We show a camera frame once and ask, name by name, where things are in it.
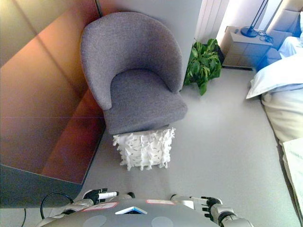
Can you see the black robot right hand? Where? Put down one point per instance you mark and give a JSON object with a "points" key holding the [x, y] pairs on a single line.
{"points": [[209, 203]]}

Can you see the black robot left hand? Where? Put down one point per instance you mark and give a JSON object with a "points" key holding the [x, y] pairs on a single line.
{"points": [[95, 195]]}

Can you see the white fringed pillow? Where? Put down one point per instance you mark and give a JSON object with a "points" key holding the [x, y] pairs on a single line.
{"points": [[144, 149]]}

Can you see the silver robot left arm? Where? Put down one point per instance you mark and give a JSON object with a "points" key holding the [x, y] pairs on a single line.
{"points": [[78, 204]]}

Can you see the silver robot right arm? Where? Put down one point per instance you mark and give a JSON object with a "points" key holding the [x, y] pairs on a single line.
{"points": [[229, 216]]}

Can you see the light blue bed pillow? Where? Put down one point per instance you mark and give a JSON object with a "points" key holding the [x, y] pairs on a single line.
{"points": [[277, 78]]}

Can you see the grey robot torso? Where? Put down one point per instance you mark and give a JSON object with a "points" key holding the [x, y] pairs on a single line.
{"points": [[132, 216]]}

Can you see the white patterned bed sheet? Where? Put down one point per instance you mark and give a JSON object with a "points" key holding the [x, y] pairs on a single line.
{"points": [[294, 163]]}

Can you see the dark wooden table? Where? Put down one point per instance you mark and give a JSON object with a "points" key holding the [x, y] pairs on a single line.
{"points": [[42, 99]]}

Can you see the grey fabric armchair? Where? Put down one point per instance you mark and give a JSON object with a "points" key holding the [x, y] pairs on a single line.
{"points": [[142, 94]]}

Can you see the cream white duvet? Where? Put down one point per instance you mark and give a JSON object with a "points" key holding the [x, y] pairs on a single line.
{"points": [[286, 113]]}

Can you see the green leafy houseplant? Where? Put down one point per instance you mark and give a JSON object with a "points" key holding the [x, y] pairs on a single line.
{"points": [[203, 63]]}

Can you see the beige nightstand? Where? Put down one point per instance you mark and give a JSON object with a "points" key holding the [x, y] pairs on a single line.
{"points": [[246, 50]]}

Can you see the dark round lamp base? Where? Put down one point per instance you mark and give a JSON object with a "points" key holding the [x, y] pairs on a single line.
{"points": [[248, 32]]}

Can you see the beige padded headboard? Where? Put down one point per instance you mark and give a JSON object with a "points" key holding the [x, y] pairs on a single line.
{"points": [[284, 21]]}

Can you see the thin dark lamp pole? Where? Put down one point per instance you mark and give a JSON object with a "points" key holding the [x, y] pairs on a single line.
{"points": [[258, 11]]}

